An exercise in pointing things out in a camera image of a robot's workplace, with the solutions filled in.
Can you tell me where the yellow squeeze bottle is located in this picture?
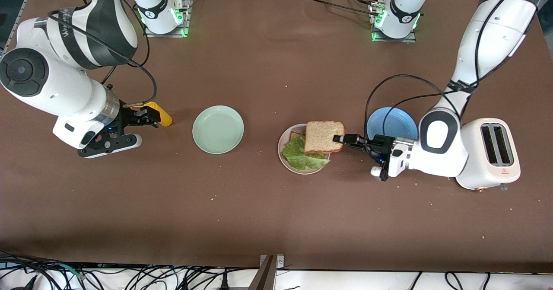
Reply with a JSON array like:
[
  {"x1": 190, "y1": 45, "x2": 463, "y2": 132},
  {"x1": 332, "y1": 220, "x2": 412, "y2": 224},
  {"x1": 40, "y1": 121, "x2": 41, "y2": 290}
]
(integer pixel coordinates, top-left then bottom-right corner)
[{"x1": 145, "y1": 102, "x2": 173, "y2": 127}]

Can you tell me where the green lettuce leaf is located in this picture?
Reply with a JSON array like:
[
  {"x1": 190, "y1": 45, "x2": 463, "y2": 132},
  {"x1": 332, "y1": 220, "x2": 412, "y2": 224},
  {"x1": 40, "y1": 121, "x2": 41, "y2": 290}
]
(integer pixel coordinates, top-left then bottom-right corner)
[{"x1": 282, "y1": 134, "x2": 331, "y2": 171}]

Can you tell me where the blue plate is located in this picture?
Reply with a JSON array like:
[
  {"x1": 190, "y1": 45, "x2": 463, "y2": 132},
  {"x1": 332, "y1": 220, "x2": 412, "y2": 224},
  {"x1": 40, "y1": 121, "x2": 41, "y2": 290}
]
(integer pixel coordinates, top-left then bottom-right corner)
[{"x1": 366, "y1": 107, "x2": 419, "y2": 141}]

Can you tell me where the beige plate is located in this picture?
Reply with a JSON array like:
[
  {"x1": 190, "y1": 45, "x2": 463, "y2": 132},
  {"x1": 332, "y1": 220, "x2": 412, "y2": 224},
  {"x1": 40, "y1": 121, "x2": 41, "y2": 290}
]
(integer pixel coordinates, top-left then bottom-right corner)
[{"x1": 277, "y1": 123, "x2": 331, "y2": 175}]

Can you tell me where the mint green plate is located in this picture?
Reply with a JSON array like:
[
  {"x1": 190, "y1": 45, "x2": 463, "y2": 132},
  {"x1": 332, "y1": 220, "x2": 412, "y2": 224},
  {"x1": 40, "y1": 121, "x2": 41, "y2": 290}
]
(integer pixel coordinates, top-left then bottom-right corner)
[{"x1": 192, "y1": 105, "x2": 245, "y2": 155}]

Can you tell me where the white toaster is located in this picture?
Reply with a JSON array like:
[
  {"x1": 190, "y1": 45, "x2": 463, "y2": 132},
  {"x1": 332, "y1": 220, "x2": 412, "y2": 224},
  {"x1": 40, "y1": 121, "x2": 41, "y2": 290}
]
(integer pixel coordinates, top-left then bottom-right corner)
[{"x1": 454, "y1": 118, "x2": 521, "y2": 192}]

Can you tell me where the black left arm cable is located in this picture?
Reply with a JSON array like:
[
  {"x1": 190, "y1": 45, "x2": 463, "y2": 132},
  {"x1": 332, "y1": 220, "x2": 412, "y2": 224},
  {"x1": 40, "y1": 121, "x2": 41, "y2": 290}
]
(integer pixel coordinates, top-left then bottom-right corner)
[{"x1": 364, "y1": 0, "x2": 530, "y2": 161}]

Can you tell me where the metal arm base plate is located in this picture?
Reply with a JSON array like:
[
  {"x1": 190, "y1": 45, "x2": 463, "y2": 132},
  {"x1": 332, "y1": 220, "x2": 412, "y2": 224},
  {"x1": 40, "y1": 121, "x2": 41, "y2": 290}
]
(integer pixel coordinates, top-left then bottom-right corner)
[
  {"x1": 370, "y1": 0, "x2": 418, "y2": 43},
  {"x1": 143, "y1": 0, "x2": 191, "y2": 38}
]

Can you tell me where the silver table edge bracket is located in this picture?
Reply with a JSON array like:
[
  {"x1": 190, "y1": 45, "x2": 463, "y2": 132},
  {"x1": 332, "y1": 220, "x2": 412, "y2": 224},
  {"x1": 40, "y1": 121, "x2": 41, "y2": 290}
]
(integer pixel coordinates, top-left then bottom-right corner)
[{"x1": 259, "y1": 255, "x2": 285, "y2": 270}]

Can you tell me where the aluminium frame rail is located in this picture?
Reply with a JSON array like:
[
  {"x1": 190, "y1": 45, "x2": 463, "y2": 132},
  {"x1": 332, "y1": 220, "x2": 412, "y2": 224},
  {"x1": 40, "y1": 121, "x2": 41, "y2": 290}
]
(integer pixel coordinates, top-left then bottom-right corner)
[{"x1": 0, "y1": 0, "x2": 41, "y2": 57}]

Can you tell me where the dark metal post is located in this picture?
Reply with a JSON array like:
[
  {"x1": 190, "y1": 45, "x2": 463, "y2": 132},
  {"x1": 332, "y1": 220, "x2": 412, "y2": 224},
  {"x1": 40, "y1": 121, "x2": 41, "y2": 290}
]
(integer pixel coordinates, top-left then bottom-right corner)
[{"x1": 248, "y1": 255, "x2": 275, "y2": 290}]

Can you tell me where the black cable tangle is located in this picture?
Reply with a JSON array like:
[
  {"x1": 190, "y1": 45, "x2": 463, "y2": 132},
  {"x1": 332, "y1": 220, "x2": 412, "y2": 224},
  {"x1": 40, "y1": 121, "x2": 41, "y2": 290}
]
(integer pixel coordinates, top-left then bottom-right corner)
[{"x1": 0, "y1": 250, "x2": 247, "y2": 290}]

